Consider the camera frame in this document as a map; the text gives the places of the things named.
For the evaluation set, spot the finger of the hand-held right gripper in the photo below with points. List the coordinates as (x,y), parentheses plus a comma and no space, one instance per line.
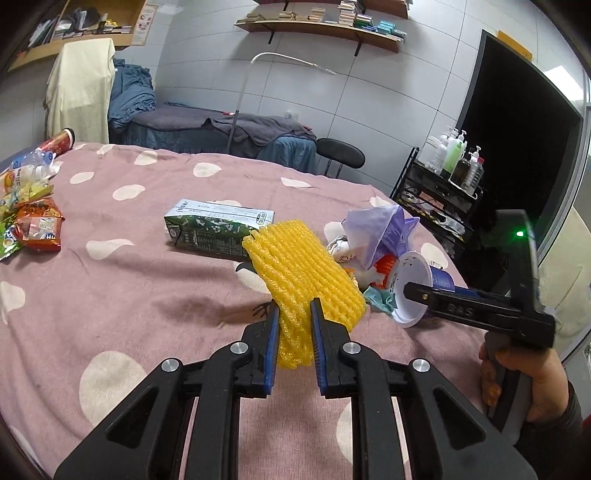
(482,295)
(422,295)

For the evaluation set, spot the green milk carton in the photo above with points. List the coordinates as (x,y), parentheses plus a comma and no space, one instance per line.
(207,226)

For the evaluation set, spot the dark brown bottle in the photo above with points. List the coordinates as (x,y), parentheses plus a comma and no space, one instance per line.
(461,170)

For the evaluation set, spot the wooden wall shelf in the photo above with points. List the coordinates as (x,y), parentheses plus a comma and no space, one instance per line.
(323,30)

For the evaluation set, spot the purple plastic wrapper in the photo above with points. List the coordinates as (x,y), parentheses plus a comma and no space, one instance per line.
(385,226)

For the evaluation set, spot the person's right hand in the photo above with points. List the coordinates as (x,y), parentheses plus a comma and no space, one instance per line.
(549,383)

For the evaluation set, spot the yellow sign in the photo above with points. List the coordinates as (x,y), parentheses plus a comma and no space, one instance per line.
(513,45)

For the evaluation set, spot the yellow-green snack packet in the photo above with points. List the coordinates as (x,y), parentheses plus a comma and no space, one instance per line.
(27,196)

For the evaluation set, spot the green pump bottle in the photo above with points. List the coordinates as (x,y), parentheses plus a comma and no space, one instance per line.
(453,157)

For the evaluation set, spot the green snack packet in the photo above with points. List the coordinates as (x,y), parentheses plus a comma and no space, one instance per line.
(8,242)

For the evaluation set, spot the wooden wall cabinet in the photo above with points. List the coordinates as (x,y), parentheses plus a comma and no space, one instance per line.
(78,27)

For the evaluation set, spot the clear bottle with red cap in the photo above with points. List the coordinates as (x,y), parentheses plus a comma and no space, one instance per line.
(473,173)

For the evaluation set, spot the orange foam fruit net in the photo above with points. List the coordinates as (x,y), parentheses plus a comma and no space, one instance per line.
(385,266)

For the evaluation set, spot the clear plastic bottle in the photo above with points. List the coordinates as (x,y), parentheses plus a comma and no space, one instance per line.
(34,164)

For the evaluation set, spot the blue massage bed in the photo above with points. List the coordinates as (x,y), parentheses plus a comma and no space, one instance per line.
(286,154)

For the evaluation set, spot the person's right forearm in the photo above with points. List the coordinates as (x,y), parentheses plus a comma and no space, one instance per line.
(554,443)

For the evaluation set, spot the white tissue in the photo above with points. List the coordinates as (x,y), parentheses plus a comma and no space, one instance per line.
(369,277)

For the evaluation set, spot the teal face mask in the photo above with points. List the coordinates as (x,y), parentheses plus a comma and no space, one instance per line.
(381,297)

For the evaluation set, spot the pile of blue bedding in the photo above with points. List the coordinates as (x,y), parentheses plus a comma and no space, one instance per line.
(131,92)

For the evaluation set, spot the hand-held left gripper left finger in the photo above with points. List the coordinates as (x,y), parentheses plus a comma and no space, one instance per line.
(273,350)

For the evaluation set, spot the pink polka dot blanket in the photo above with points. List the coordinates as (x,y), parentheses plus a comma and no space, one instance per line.
(138,286)

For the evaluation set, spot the cream cloth on chair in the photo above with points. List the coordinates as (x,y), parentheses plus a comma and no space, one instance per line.
(81,87)

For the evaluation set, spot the red instant noodle cup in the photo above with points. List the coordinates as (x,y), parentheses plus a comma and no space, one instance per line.
(57,142)

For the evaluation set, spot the white floor lamp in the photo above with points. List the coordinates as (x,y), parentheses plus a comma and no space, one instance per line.
(240,101)

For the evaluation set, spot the black stool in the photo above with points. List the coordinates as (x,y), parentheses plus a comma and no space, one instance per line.
(339,154)

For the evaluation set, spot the grey blanket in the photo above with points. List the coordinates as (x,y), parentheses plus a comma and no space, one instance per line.
(258,129)

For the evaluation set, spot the white and blue paper cup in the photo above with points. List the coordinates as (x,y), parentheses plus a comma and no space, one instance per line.
(411,281)

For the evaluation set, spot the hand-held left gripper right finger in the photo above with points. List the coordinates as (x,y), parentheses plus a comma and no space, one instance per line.
(318,350)

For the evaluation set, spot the stacks of books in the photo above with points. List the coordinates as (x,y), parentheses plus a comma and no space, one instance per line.
(351,14)

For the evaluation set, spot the orange snack packet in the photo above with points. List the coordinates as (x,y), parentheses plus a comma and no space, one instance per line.
(39,224)

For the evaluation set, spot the black metal cart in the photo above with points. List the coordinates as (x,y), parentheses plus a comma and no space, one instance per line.
(431,194)

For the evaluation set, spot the yellow foam fruit net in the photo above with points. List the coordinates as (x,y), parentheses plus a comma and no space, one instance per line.
(300,272)

